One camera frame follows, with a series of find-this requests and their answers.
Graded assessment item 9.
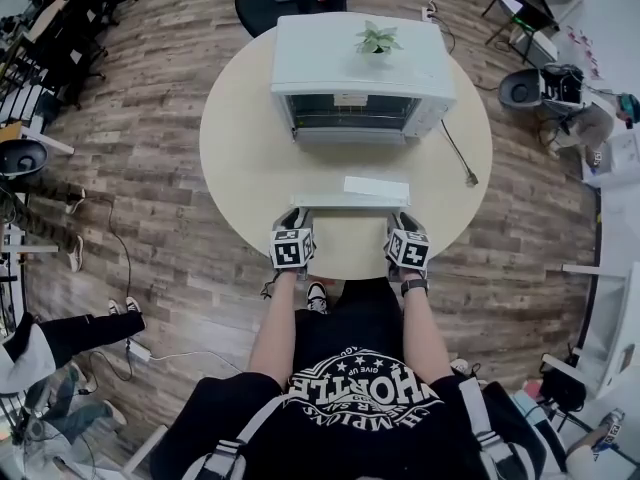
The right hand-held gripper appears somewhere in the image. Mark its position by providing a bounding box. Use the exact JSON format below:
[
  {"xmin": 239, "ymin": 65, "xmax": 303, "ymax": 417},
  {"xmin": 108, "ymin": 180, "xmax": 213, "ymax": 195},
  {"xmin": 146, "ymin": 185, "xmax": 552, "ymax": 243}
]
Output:
[{"xmin": 382, "ymin": 211, "xmax": 432, "ymax": 283}]

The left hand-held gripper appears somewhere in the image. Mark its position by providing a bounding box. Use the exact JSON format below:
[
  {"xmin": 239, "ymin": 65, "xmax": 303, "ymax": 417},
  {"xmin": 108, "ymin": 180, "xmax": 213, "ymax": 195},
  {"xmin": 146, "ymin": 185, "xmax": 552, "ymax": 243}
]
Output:
[{"xmin": 268, "ymin": 206, "xmax": 318, "ymax": 282}]

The person's left forearm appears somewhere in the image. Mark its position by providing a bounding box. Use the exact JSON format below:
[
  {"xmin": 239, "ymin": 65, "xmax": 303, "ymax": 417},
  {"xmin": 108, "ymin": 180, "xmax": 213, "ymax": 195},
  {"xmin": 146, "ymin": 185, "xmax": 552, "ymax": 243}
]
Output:
[{"xmin": 247, "ymin": 270, "xmax": 309, "ymax": 385}]

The person's right forearm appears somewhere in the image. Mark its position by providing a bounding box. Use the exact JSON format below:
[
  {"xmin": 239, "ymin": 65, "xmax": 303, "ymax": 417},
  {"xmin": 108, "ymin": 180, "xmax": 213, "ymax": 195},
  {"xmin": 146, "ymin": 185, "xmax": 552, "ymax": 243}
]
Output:
[{"xmin": 399, "ymin": 277, "xmax": 454, "ymax": 385}]

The white toaster oven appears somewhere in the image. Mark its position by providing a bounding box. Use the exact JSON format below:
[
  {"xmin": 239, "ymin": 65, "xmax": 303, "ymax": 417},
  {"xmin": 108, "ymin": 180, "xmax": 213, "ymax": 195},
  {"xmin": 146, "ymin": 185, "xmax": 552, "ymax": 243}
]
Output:
[{"xmin": 269, "ymin": 11, "xmax": 459, "ymax": 146}]

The black wristwatch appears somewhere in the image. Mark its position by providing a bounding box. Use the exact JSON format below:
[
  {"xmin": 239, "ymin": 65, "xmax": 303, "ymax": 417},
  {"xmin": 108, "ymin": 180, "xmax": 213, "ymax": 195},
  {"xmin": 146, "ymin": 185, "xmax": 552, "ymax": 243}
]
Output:
[{"xmin": 399, "ymin": 277, "xmax": 430, "ymax": 298}]

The round beige table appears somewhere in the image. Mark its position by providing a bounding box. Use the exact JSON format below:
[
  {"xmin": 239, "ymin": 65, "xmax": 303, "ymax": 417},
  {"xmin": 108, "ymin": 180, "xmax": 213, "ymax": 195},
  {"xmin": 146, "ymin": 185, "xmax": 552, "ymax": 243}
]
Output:
[{"xmin": 198, "ymin": 17, "xmax": 494, "ymax": 282}]

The person's left black white sneaker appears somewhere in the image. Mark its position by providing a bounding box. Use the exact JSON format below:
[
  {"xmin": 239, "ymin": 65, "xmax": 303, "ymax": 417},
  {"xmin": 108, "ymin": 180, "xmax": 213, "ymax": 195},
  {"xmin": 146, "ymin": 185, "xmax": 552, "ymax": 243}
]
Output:
[{"xmin": 305, "ymin": 281, "xmax": 329, "ymax": 315}]

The small potted green plant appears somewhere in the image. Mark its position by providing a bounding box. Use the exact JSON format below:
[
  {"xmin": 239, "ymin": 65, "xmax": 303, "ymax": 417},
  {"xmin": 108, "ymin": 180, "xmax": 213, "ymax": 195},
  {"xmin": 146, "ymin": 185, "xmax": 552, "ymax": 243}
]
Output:
[{"xmin": 353, "ymin": 20, "xmax": 400, "ymax": 56}]

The white floor power adapter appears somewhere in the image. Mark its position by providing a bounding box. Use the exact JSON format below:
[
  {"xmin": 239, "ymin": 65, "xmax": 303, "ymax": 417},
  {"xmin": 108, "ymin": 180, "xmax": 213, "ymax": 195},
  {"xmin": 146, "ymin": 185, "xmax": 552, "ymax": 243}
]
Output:
[{"xmin": 124, "ymin": 340, "xmax": 152, "ymax": 362}]

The black printed t-shirt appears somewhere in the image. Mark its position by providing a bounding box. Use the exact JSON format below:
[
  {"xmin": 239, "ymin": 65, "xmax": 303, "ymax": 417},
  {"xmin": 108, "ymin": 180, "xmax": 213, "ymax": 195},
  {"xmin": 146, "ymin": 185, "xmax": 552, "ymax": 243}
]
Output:
[{"xmin": 149, "ymin": 277, "xmax": 569, "ymax": 480}]

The black office chair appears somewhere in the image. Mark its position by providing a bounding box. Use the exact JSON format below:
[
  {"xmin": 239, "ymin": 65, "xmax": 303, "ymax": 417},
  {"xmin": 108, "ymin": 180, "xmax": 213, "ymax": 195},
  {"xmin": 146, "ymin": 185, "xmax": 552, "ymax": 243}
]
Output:
[{"xmin": 234, "ymin": 0, "xmax": 379, "ymax": 39}]

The white low cabinet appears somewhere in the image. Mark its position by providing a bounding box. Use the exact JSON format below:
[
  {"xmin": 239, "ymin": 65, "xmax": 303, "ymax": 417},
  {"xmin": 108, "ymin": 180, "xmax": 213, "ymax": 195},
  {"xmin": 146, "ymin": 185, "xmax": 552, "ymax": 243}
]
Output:
[{"xmin": 581, "ymin": 131, "xmax": 640, "ymax": 189}]

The black folding chair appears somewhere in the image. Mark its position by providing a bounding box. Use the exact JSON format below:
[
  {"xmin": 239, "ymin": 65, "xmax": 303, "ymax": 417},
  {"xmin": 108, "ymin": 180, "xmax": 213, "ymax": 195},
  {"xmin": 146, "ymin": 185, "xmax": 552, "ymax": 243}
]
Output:
[{"xmin": 482, "ymin": 0, "xmax": 559, "ymax": 64}]

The row of black office chairs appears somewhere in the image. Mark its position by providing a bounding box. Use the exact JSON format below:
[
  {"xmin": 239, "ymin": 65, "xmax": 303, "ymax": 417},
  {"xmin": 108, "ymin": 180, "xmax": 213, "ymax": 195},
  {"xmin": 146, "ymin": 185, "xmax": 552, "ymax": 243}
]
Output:
[{"xmin": 0, "ymin": 0, "xmax": 140, "ymax": 112}]

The long wooden desk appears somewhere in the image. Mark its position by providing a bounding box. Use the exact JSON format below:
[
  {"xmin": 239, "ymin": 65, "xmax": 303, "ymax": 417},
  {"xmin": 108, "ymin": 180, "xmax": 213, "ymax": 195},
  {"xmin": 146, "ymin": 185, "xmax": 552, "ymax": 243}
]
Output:
[{"xmin": 19, "ymin": 0, "xmax": 69, "ymax": 44}]

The black power cable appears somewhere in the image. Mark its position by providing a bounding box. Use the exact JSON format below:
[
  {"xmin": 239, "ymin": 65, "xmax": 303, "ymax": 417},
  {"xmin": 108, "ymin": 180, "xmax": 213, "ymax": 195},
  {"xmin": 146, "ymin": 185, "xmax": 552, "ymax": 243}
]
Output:
[{"xmin": 438, "ymin": 117, "xmax": 480, "ymax": 189}]

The white floor cable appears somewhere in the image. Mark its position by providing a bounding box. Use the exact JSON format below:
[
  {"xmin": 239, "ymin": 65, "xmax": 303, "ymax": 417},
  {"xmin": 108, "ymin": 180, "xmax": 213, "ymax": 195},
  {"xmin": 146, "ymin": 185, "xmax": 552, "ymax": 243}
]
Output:
[{"xmin": 148, "ymin": 350, "xmax": 246, "ymax": 370}]

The black floor cable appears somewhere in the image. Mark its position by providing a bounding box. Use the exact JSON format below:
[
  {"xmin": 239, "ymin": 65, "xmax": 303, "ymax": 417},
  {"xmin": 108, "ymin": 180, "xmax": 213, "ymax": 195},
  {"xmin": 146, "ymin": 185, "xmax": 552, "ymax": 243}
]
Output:
[{"xmin": 79, "ymin": 197, "xmax": 136, "ymax": 394}]

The grey backpack strap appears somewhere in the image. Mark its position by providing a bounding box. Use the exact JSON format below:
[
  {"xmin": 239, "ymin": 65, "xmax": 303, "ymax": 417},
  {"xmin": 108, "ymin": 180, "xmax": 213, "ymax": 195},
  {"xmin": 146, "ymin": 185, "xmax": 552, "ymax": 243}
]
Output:
[
  {"xmin": 457, "ymin": 375, "xmax": 521, "ymax": 480},
  {"xmin": 182, "ymin": 392, "xmax": 286, "ymax": 480}
]

